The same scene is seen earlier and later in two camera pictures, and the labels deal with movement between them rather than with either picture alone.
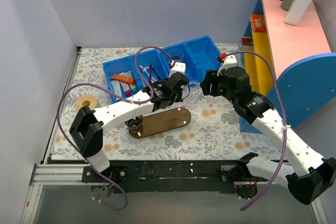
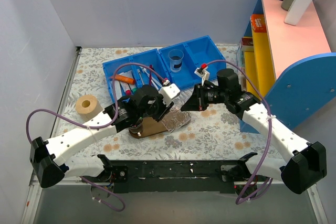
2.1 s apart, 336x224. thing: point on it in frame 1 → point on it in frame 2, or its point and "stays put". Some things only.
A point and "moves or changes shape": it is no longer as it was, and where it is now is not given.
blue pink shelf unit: x=292 y=65 stays put
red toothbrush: x=150 y=74 stays put
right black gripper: x=208 y=85 → x=200 y=98
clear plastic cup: x=176 y=54 stays put
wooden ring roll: x=93 y=101 stays put
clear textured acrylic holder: x=195 y=93 moves or changes shape
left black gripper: x=182 y=87 → x=163 y=110
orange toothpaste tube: x=123 y=79 stays put
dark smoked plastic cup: x=135 y=126 stays put
